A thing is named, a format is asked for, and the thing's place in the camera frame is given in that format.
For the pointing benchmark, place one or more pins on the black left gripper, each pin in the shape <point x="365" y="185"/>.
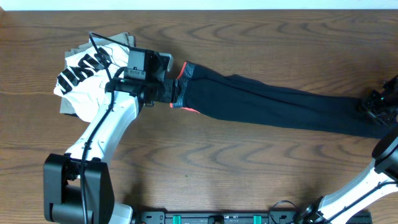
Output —
<point x="175" y="91"/>

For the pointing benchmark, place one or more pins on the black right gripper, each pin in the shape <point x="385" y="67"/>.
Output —
<point x="376" y="104"/>

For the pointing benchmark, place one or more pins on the black shorts with grey waistband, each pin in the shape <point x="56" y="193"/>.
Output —
<point x="236" y="98"/>

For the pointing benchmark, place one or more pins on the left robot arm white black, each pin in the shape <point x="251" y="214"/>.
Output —
<point x="77" y="184"/>

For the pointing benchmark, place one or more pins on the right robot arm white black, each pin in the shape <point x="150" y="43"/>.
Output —
<point x="377" y="180"/>

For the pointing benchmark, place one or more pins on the white shirt with black print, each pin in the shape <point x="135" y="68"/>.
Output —
<point x="82" y="82"/>

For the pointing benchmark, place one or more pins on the grey-beige folded garment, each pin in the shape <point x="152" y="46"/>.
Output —
<point x="124" y="37"/>

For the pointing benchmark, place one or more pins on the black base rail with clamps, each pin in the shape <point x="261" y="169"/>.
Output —
<point x="159" y="217"/>

